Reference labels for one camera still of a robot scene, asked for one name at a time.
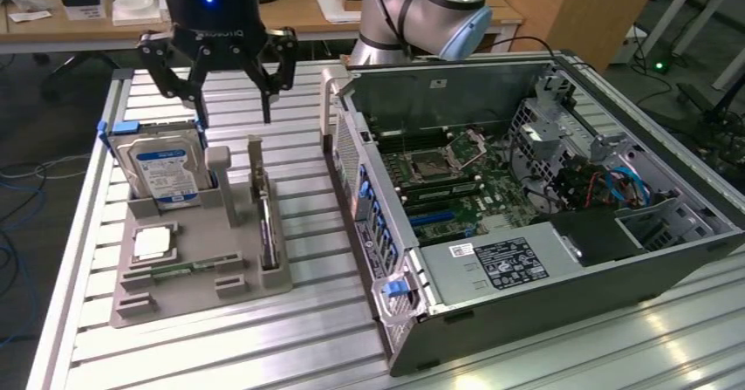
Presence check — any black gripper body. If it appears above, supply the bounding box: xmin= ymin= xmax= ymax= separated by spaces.
xmin=158 ymin=0 xmax=269 ymax=72

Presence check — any gpu card with metal bracket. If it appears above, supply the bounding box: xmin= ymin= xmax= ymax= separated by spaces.
xmin=246 ymin=134 xmax=282 ymax=274

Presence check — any white box with tape roll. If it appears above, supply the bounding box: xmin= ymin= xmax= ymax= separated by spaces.
xmin=111 ymin=0 xmax=165 ymax=27

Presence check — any wooden desk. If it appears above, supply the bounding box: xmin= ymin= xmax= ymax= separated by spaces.
xmin=0 ymin=0 xmax=525 ymax=55

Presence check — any black chair base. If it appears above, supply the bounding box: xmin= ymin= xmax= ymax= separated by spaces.
xmin=32 ymin=51 xmax=122 ymax=101

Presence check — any white paper stack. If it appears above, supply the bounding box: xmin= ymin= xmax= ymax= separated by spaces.
xmin=315 ymin=0 xmax=366 ymax=24

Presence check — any black and white box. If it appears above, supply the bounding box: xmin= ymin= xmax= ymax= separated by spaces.
xmin=58 ymin=0 xmax=107 ymax=22

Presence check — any hard disk blue label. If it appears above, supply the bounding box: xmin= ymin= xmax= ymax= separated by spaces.
xmin=96 ymin=118 xmax=213 ymax=212

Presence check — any small paper card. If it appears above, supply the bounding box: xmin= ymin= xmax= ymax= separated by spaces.
xmin=7 ymin=10 xmax=52 ymax=23

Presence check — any CPU socket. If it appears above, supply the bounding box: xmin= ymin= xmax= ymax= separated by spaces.
xmin=410 ymin=149 xmax=454 ymax=181

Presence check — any metal socket cover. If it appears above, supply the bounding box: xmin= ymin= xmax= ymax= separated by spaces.
xmin=445 ymin=130 xmax=497 ymax=163

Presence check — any green RAM stick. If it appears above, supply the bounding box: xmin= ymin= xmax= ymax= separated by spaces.
xmin=148 ymin=257 xmax=241 ymax=280
xmin=405 ymin=185 xmax=481 ymax=202

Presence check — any silver CPU chip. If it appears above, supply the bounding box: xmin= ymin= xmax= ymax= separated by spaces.
xmin=132 ymin=227 xmax=177 ymax=263

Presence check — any green motherboard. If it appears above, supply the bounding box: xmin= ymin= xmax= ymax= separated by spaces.
xmin=371 ymin=121 xmax=549 ymax=247

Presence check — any metal disk bay cage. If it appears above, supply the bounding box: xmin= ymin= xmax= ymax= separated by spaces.
xmin=505 ymin=97 xmax=593 ymax=181

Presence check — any grey parts rack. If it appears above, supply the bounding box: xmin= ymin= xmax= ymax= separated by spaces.
xmin=108 ymin=134 xmax=295 ymax=330

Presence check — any wooden cabinet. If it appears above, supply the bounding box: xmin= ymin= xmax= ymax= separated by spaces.
xmin=482 ymin=0 xmax=668 ymax=72

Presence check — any grey power supply unit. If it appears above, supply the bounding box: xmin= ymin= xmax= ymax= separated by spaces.
xmin=418 ymin=222 xmax=584 ymax=317

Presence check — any black open PC case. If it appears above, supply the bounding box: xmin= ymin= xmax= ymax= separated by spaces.
xmin=322 ymin=49 xmax=745 ymax=378

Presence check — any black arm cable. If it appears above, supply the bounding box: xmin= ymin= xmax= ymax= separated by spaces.
xmin=363 ymin=0 xmax=416 ymax=58

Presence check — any white floor cable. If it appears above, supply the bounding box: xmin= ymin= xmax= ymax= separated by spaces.
xmin=0 ymin=152 xmax=90 ymax=181

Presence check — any blue floor cable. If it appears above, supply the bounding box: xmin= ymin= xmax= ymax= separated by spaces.
xmin=0 ymin=175 xmax=50 ymax=348

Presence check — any red wire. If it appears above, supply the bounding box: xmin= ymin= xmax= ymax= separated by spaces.
xmin=584 ymin=169 xmax=610 ymax=208

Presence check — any black plastic duct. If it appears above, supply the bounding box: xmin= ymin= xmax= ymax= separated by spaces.
xmin=550 ymin=209 xmax=648 ymax=270

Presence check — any blue wire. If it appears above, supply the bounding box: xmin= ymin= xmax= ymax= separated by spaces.
xmin=605 ymin=167 xmax=652 ymax=210

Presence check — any white table frame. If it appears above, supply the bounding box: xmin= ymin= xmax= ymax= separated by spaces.
xmin=637 ymin=0 xmax=745 ymax=90

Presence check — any black stand with cables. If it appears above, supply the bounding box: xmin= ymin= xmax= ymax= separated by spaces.
xmin=675 ymin=82 xmax=745 ymax=168

